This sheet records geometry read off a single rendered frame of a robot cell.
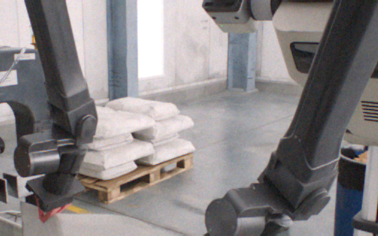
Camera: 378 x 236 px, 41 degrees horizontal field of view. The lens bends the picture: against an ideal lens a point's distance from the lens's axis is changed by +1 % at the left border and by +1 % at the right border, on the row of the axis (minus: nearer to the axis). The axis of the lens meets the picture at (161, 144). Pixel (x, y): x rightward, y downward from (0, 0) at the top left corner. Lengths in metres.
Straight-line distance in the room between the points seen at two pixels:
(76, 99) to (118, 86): 6.25
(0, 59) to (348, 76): 0.74
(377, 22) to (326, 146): 0.17
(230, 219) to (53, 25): 0.40
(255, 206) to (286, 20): 0.49
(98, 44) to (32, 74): 5.80
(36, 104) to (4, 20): 4.86
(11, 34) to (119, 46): 1.65
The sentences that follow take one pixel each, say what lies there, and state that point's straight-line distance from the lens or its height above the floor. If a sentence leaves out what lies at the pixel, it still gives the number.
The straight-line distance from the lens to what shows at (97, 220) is 1.01.
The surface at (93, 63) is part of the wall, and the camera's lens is 6.87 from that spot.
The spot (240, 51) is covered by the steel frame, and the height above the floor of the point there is 0.75.
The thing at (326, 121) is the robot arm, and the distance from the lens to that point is 0.59.
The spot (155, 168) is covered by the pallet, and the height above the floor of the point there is 0.14.
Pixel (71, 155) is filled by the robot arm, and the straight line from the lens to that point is 0.91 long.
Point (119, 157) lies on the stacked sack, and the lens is 3.86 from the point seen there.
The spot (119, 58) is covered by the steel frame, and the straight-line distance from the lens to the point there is 7.05.
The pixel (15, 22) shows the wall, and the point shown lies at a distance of 6.08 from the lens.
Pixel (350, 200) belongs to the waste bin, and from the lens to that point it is 2.97.
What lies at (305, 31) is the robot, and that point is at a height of 1.38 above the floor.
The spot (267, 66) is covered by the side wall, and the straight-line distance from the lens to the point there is 9.65.
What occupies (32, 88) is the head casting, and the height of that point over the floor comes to 1.25.
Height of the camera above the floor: 1.41
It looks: 15 degrees down
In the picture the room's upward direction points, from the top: straight up
